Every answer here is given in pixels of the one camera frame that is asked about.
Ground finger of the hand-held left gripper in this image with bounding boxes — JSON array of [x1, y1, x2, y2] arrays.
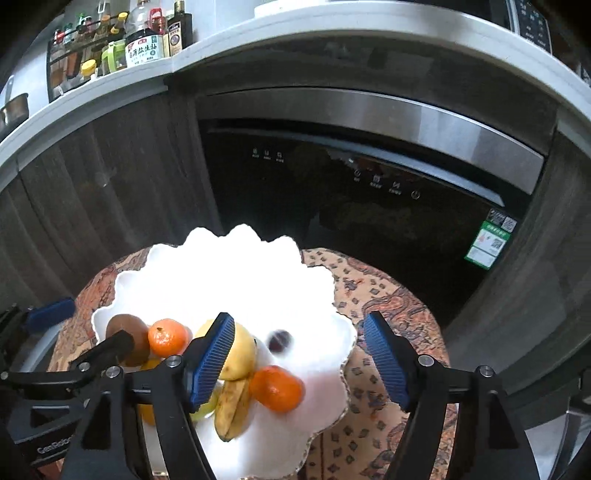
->
[[0, 330, 136, 386], [0, 296, 76, 340]]

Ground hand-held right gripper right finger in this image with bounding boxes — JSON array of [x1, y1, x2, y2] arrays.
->
[[362, 311, 541, 480]]

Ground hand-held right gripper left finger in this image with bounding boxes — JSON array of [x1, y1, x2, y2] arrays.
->
[[58, 312, 236, 480]]

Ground brown kiwi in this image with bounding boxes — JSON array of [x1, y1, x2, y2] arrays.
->
[[106, 314, 151, 367]]

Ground large yellow lemon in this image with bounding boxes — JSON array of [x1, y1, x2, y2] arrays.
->
[[193, 320, 258, 381]]

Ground green apple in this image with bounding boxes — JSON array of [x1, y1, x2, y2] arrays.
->
[[189, 385, 222, 422]]

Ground spotted yellow banana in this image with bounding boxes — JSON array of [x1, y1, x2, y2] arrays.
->
[[215, 378, 254, 441]]

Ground orange mandarin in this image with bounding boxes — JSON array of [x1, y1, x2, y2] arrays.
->
[[148, 318, 191, 358], [248, 366, 305, 413]]

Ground dark purple plum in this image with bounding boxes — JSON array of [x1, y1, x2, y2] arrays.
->
[[268, 329, 293, 355]]

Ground white scalloped bowl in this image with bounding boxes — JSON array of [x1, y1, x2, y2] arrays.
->
[[91, 224, 358, 478]]

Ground grey kickboard strip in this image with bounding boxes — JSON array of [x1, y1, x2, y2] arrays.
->
[[25, 318, 70, 371]]

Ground patterned woven tablecloth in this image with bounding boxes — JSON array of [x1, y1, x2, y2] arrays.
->
[[46, 247, 459, 480]]

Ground dark wood cabinet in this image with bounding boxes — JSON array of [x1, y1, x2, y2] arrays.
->
[[441, 124, 591, 416], [0, 88, 220, 319]]

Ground green white label sticker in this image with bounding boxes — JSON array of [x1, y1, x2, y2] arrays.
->
[[464, 210, 517, 269]]

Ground black built-in dishwasher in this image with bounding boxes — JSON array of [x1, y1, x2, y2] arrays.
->
[[194, 85, 560, 326]]

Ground metal saucepan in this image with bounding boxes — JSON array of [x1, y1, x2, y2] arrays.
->
[[0, 76, 30, 130]]

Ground row of condiment bottles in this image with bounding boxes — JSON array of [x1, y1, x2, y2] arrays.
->
[[48, 0, 194, 90]]

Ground light grey countertop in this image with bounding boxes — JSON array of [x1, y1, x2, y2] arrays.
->
[[0, 11, 591, 160]]

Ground black appliance with control panel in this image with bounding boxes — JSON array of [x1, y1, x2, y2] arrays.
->
[[489, 0, 555, 57]]

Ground black wire rack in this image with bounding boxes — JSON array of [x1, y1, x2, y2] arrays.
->
[[46, 39, 109, 104]]

